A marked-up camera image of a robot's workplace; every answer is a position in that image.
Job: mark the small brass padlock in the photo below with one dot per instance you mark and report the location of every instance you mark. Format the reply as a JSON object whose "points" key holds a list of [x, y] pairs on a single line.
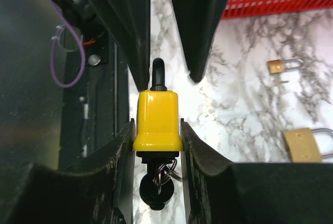
{"points": [[280, 66]]}

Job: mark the yellow black padlock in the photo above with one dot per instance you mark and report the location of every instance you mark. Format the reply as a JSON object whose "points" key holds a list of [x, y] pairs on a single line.
{"points": [[158, 142]]}

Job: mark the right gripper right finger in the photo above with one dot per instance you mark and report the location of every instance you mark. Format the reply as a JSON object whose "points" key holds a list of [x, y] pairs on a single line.
{"points": [[217, 190]]}

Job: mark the small padlock key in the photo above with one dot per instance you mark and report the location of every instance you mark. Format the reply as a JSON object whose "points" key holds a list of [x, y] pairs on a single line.
{"points": [[277, 81]]}

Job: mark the large brass padlock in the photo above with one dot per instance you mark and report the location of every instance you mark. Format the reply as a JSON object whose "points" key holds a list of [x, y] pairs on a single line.
{"points": [[302, 146]]}

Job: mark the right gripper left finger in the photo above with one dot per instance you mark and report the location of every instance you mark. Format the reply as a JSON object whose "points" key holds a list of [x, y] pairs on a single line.
{"points": [[96, 189]]}

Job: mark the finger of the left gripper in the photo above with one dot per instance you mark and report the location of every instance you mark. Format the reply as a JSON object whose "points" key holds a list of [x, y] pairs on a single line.
{"points": [[128, 21], [197, 22]]}

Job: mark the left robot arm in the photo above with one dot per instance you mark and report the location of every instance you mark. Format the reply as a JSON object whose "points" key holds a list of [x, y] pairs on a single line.
{"points": [[81, 14]]}

